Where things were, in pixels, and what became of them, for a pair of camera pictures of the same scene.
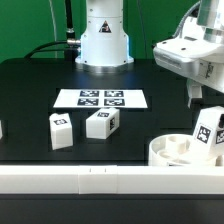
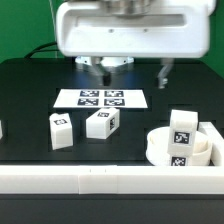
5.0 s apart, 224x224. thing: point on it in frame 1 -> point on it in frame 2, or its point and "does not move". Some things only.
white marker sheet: x=103 y=98 does not move
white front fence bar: x=111 y=179 does not move
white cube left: x=61 y=132 does not move
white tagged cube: x=102 y=123 does not move
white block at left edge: x=1 y=131 does not move
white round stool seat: x=175 y=150 -> x=157 y=149
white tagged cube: x=209 y=136 -> x=182 y=132
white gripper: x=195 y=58 -> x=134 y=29
